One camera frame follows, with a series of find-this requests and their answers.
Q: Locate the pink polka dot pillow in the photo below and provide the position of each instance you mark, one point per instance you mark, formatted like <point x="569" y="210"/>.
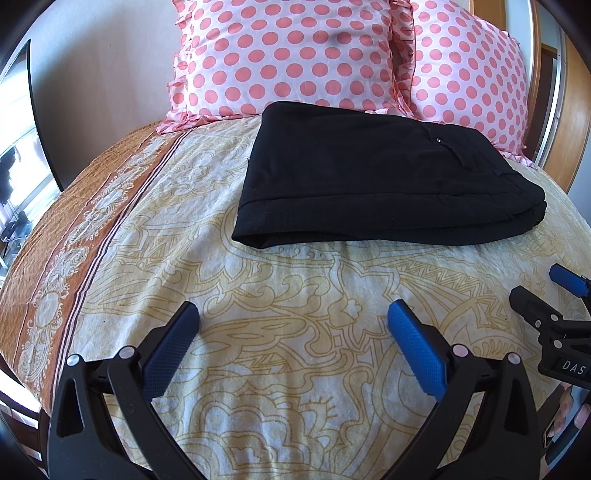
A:
<point x="466" y="74"/>
<point x="286" y="55"/>

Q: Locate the wooden door frame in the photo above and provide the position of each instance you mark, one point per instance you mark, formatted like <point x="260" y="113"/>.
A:
<point x="508" y="11"/>

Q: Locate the person's right hand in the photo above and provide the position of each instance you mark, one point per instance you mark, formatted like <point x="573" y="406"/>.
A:
<point x="565" y="408"/>

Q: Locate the black pants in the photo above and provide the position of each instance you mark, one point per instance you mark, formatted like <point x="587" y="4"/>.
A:
<point x="369" y="184"/>

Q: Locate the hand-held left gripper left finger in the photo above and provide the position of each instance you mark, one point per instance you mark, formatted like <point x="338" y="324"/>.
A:
<point x="168" y="350"/>

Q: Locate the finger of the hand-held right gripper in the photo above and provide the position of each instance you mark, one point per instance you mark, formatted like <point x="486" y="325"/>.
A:
<point x="570" y="279"/>
<point x="531" y="302"/>

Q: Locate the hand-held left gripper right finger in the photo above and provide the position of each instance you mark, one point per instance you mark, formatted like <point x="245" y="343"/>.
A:
<point x="418" y="348"/>

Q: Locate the window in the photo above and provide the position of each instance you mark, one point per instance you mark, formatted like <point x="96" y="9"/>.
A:
<point x="18" y="184"/>

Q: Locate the yellow patterned bed sheet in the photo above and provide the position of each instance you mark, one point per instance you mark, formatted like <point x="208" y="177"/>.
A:
<point x="300" y="286"/>

